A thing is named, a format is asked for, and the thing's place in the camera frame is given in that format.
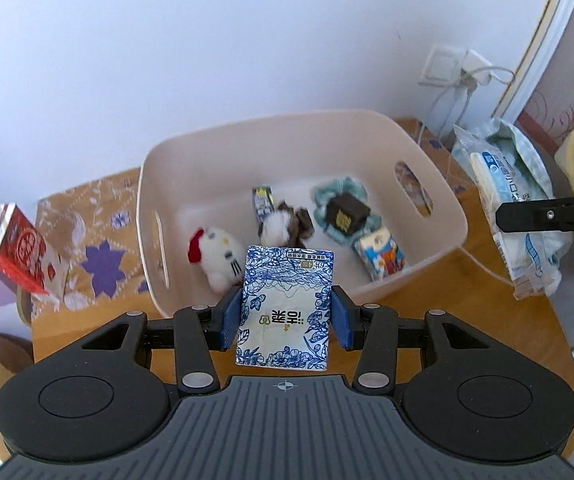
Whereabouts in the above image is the white charging cable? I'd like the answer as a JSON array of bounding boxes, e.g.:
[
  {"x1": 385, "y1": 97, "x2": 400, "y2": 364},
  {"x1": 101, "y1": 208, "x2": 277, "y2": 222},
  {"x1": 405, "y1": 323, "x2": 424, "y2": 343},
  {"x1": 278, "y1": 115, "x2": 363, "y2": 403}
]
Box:
[
  {"x1": 426, "y1": 82, "x2": 455, "y2": 133},
  {"x1": 414, "y1": 66, "x2": 516, "y2": 288}
]

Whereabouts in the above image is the clear blue white packet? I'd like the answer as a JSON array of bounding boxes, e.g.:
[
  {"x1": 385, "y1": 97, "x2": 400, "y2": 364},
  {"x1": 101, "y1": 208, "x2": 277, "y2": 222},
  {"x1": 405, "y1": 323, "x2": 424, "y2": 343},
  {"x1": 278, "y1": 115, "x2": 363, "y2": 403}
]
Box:
[{"x1": 452, "y1": 122, "x2": 574, "y2": 301}]

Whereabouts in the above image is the red white carton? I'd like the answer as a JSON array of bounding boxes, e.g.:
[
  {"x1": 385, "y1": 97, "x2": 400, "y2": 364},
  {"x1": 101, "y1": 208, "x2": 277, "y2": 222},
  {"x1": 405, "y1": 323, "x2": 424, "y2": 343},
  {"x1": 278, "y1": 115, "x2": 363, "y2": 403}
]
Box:
[{"x1": 0, "y1": 202, "x2": 68, "y2": 311}]

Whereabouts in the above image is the beige plastic storage bin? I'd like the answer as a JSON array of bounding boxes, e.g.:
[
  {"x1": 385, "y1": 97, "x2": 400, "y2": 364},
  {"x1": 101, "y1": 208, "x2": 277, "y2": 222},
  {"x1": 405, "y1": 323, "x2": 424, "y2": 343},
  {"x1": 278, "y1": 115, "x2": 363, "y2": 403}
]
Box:
[{"x1": 136, "y1": 108, "x2": 469, "y2": 318}]

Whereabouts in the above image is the teal flower dark box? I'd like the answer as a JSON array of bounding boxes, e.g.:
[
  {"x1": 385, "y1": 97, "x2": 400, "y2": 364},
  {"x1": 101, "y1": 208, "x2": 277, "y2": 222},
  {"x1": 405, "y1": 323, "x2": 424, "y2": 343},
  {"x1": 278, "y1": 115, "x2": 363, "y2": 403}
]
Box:
[{"x1": 311, "y1": 176, "x2": 383, "y2": 236}]

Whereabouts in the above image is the blue floral tissue pack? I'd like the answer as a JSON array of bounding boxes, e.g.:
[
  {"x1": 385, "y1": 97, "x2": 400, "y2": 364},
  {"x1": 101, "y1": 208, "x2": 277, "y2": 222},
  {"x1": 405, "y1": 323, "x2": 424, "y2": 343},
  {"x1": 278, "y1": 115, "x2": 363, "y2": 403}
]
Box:
[{"x1": 234, "y1": 245, "x2": 338, "y2": 372}]

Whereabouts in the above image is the white door frame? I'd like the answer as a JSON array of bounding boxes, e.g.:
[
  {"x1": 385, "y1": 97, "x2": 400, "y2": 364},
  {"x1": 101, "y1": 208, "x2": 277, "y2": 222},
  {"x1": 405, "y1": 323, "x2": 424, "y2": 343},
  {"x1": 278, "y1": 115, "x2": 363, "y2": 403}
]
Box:
[{"x1": 492, "y1": 0, "x2": 574, "y2": 121}]

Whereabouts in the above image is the patterned stick packet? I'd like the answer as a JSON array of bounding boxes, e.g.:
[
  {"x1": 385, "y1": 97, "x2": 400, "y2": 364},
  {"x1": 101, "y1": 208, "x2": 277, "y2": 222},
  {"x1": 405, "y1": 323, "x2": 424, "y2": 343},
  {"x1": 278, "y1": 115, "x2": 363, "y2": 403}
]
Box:
[{"x1": 251, "y1": 185, "x2": 276, "y2": 224}]

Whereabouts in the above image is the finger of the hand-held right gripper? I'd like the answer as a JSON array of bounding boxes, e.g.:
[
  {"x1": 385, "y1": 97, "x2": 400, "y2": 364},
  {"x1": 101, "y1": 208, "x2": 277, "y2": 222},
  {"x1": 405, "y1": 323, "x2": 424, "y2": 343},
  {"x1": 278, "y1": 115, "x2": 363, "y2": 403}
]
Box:
[{"x1": 495, "y1": 194, "x2": 574, "y2": 235}]

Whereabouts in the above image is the white wall socket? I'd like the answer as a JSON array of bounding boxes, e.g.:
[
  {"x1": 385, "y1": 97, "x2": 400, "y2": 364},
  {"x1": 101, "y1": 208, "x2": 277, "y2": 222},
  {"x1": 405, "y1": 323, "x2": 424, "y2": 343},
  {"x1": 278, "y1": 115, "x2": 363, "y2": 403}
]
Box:
[{"x1": 418, "y1": 44, "x2": 468, "y2": 88}]

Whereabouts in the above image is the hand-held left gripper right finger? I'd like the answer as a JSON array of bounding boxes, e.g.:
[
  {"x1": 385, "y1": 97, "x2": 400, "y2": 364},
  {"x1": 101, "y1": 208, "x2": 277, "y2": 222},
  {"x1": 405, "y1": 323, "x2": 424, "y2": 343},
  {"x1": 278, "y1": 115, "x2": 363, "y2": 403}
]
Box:
[{"x1": 332, "y1": 285, "x2": 495, "y2": 391}]

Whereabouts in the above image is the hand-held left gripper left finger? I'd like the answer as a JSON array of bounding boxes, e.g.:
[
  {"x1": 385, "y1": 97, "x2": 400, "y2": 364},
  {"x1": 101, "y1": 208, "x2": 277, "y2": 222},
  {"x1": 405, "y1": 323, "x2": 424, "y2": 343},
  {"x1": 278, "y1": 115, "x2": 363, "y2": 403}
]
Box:
[{"x1": 81, "y1": 287, "x2": 244, "y2": 396}]

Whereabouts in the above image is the wooden desk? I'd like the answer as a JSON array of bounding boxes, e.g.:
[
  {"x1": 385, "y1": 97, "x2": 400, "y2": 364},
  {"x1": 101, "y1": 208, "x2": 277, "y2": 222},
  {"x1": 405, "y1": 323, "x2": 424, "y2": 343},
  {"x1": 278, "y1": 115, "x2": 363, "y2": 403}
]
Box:
[{"x1": 30, "y1": 180, "x2": 574, "y2": 386}]

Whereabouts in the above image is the brown white plush toy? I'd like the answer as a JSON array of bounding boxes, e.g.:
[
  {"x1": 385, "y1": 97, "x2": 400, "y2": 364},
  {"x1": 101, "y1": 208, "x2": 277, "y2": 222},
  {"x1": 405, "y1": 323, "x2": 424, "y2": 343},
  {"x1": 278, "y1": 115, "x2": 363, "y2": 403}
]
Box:
[{"x1": 258, "y1": 200, "x2": 316, "y2": 248}]

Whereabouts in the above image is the white cat plush toy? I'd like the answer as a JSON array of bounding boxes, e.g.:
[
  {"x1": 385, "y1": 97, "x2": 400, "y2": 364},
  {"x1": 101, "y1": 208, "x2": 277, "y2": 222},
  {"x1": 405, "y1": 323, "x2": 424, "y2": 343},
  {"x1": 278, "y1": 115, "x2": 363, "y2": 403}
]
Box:
[{"x1": 188, "y1": 225, "x2": 245, "y2": 292}]

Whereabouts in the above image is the white charger plug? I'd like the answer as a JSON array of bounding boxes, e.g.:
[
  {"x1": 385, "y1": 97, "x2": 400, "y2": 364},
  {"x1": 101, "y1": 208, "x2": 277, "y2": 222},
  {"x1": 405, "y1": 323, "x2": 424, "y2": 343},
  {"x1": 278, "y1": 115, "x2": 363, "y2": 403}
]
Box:
[{"x1": 459, "y1": 50, "x2": 502, "y2": 88}]

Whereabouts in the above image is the brown purple flower table cloth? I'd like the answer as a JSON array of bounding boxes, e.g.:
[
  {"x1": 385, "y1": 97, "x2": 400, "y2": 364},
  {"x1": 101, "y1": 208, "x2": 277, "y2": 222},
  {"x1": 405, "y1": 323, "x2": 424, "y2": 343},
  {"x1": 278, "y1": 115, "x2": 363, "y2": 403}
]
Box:
[{"x1": 32, "y1": 117, "x2": 475, "y2": 311}]

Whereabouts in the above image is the cartoon tissue pack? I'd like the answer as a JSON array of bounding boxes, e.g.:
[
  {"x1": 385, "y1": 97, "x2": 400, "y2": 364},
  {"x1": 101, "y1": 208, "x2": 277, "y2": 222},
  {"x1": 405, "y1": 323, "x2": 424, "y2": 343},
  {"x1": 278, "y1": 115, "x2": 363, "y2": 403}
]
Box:
[{"x1": 354, "y1": 226, "x2": 408, "y2": 281}]

